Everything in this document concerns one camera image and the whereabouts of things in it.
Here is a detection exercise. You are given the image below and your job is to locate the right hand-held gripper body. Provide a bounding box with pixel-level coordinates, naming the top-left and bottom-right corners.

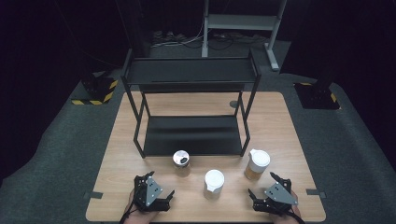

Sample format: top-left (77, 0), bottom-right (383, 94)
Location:
top-left (252, 177), bottom-right (299, 216)

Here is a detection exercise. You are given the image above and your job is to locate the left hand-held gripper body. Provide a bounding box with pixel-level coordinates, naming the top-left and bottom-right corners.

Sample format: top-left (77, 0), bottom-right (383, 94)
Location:
top-left (134, 175), bottom-right (171, 214)

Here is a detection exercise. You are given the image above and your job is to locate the short white lid spice jar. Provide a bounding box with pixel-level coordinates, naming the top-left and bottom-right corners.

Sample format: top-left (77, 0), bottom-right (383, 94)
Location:
top-left (204, 168), bottom-right (226, 200)

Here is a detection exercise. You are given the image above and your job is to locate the black metal two-tier rack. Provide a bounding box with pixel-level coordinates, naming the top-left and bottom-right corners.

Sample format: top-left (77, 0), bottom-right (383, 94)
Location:
top-left (120, 48), bottom-right (262, 159)

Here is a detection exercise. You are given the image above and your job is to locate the person's right hand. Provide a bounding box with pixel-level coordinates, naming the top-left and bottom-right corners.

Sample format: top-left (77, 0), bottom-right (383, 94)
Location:
top-left (270, 189), bottom-right (303, 224)

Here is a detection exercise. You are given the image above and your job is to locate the person's left hand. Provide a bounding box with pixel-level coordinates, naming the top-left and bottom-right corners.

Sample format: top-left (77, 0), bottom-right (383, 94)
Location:
top-left (123, 189), bottom-right (161, 224)

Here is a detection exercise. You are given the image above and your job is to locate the tall white lid spice jar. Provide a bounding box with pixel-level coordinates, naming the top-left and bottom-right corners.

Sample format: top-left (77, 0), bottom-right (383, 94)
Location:
top-left (244, 148), bottom-right (272, 181)

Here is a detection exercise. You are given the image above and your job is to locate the black yellow striped stand base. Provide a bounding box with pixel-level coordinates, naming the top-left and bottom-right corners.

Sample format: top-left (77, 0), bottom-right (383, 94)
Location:
top-left (293, 78), bottom-right (342, 111)
top-left (71, 74), bottom-right (120, 106)

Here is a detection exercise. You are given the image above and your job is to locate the grey metal stand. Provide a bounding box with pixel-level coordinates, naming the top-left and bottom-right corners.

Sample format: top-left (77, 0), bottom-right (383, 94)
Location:
top-left (201, 0), bottom-right (288, 72)

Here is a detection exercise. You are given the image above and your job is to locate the right hand-held gripper cable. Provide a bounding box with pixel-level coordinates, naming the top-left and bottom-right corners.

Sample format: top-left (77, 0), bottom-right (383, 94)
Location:
top-left (284, 208), bottom-right (306, 224)

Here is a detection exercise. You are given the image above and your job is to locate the hand-held gripper cable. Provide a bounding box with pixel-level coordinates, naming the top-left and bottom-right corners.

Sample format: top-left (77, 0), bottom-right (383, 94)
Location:
top-left (284, 208), bottom-right (306, 224)
top-left (119, 199), bottom-right (138, 224)

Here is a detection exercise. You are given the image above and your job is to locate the left hand-held gripper cable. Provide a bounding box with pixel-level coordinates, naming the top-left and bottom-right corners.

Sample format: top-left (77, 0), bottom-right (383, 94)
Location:
top-left (119, 199), bottom-right (138, 224)

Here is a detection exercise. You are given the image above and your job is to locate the bundle of floor cables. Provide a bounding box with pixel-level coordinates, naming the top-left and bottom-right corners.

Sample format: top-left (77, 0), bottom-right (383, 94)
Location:
top-left (150, 29), bottom-right (269, 51)

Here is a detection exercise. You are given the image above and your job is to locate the thin black hanging cable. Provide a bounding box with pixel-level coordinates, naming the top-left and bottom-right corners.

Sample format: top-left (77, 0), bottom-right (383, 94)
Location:
top-left (53, 0), bottom-right (123, 69)

